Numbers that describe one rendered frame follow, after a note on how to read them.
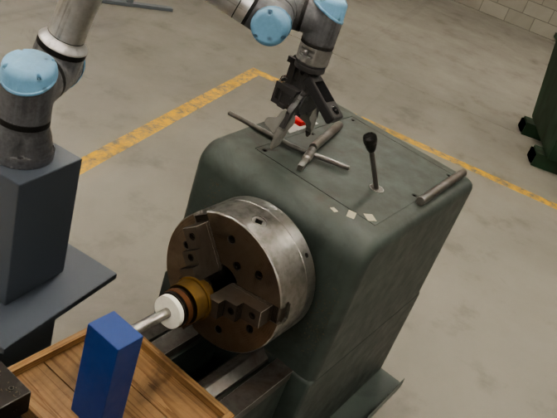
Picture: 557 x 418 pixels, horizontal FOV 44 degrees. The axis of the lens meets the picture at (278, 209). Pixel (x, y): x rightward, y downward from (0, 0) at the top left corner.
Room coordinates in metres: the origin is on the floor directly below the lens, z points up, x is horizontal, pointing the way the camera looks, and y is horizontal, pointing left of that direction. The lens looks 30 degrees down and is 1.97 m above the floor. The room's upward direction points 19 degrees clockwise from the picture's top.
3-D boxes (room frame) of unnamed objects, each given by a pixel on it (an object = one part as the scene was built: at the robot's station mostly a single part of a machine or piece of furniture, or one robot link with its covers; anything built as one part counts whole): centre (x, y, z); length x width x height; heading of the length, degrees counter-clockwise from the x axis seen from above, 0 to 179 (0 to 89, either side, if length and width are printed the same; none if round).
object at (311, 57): (1.49, 0.04, 1.50); 0.08 x 0.08 x 0.05
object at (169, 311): (0.96, 0.16, 1.08); 0.13 x 0.07 x 0.07; 152
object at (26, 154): (1.34, 0.61, 1.15); 0.15 x 0.15 x 0.10
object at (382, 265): (1.56, -0.13, 1.06); 0.59 x 0.48 x 0.39; 152
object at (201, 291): (1.06, 0.11, 1.08); 0.09 x 0.09 x 0.09; 62
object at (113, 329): (0.89, 0.20, 1.00); 0.08 x 0.06 x 0.23; 62
